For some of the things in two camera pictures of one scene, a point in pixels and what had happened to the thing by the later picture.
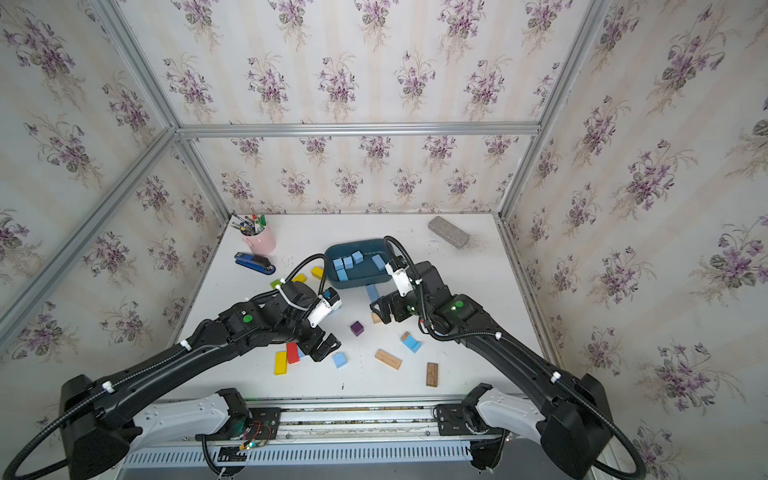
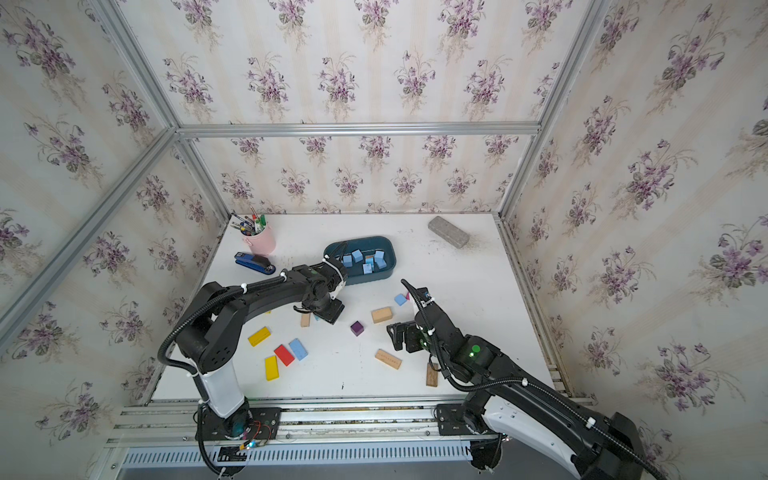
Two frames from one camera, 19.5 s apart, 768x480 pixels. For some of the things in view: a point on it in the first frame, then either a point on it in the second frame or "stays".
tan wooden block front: [388, 359] stays
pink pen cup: [263, 243] stays
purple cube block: [357, 328] stays
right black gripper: [383, 309] to [411, 331]
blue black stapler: [254, 262] stays
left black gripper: [313, 348] to [333, 314]
